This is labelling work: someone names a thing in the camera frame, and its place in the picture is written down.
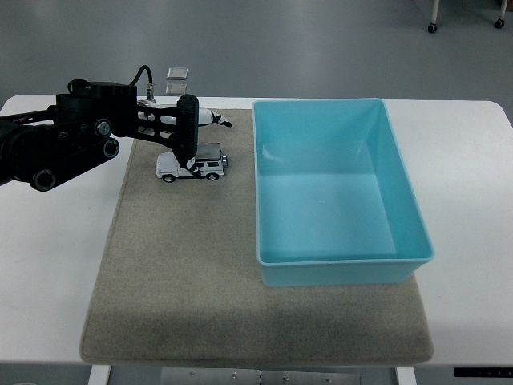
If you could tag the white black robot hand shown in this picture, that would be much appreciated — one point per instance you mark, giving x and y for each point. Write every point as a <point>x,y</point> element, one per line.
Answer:
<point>187,124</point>

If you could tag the white toy car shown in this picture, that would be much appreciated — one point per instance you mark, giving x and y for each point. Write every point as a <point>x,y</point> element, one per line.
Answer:
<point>166,165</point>

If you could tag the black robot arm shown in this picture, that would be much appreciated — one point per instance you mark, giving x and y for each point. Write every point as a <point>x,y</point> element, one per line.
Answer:
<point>60,136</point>

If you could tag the light blue plastic box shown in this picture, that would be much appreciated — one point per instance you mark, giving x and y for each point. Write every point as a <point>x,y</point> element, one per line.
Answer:
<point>328,208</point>

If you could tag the beige felt mat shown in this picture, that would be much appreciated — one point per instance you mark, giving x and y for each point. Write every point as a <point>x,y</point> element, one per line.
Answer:
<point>180,260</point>

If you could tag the grey metal plate with screws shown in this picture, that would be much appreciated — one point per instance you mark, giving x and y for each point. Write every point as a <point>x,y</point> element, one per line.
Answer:
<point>260,378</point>

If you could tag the white table leg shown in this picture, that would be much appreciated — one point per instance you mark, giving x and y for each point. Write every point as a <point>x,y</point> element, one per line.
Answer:
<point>98,376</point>
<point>405,377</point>

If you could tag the white cart leg with caster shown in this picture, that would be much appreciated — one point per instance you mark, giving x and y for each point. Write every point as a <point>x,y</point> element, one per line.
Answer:
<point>433,16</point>
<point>500,16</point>

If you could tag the black table control panel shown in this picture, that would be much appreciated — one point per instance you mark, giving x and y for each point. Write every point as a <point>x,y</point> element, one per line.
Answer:
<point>483,372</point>

